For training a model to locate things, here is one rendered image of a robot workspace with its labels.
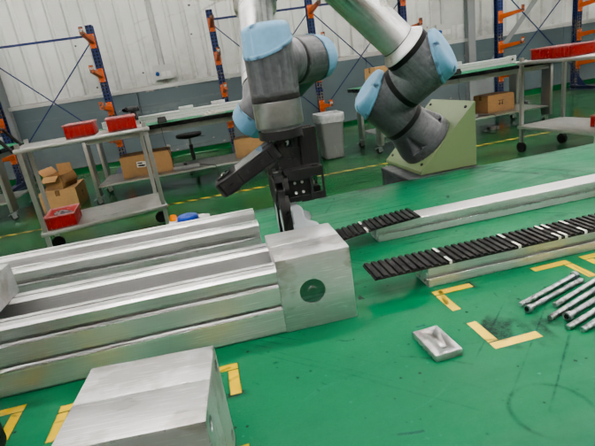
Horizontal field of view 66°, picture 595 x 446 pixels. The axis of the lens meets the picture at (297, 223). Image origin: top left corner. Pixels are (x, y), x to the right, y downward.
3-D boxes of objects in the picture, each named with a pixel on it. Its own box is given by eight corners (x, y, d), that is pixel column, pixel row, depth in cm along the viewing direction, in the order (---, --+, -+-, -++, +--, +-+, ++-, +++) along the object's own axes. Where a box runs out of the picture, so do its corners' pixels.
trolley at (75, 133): (167, 219, 414) (139, 105, 383) (178, 234, 365) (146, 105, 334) (42, 250, 378) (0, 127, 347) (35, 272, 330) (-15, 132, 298)
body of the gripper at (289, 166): (328, 201, 73) (317, 125, 69) (274, 211, 72) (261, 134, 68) (316, 190, 80) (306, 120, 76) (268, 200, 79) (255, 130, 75)
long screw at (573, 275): (572, 276, 58) (572, 269, 58) (580, 279, 58) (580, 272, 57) (516, 307, 54) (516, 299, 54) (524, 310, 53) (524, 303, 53)
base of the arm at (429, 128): (397, 163, 132) (372, 142, 128) (424, 119, 132) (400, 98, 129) (427, 164, 117) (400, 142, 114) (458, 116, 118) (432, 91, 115)
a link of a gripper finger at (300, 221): (327, 257, 73) (316, 200, 73) (291, 265, 73) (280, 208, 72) (322, 254, 77) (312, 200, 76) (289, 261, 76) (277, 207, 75)
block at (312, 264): (332, 277, 69) (323, 218, 66) (358, 316, 57) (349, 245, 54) (273, 290, 67) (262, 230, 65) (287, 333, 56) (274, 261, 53)
